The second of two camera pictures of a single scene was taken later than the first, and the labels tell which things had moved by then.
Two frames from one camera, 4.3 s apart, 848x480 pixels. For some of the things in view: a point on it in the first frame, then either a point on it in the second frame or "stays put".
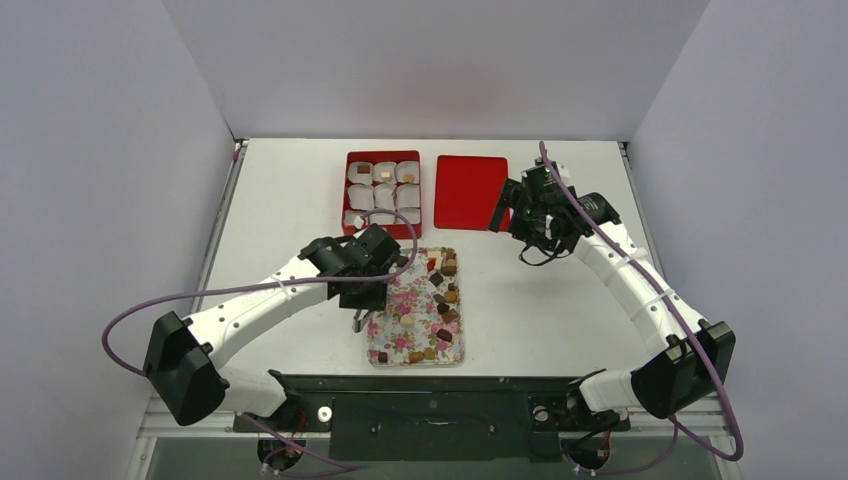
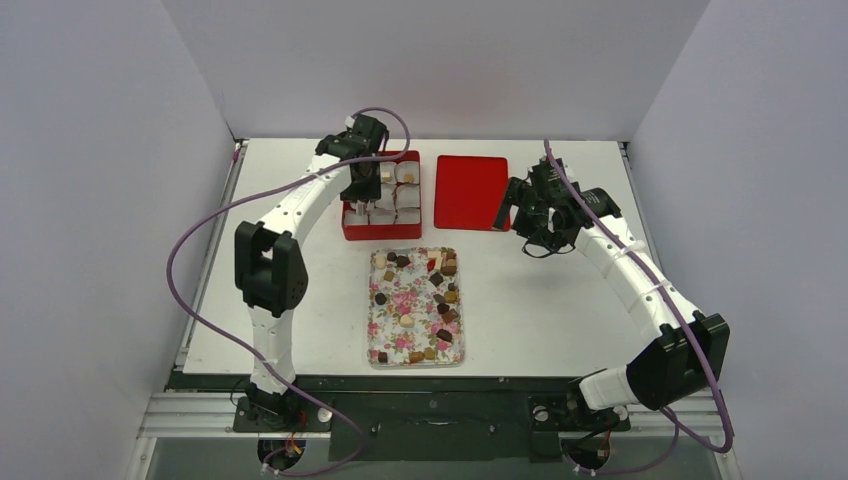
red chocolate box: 389,180 stays put
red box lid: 467,190 stays put
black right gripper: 520,206 stays put
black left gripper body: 368,296 -> 364,188
